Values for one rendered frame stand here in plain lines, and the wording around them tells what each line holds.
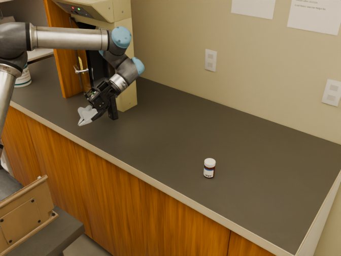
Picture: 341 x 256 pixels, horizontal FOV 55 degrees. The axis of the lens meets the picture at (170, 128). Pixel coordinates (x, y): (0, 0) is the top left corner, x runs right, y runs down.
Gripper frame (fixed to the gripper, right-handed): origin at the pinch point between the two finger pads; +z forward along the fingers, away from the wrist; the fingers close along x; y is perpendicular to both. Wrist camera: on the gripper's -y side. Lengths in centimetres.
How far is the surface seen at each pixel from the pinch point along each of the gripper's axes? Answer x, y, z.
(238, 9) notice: 9, -8, -89
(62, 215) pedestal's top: 23.5, -5.1, 28.1
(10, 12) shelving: -207, -9, -38
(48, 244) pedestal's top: 31.9, -1.6, 35.8
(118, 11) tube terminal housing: -21, 15, -48
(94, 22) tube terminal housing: -35, 13, -40
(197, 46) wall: -14, -25, -75
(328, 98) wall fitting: 56, -42, -82
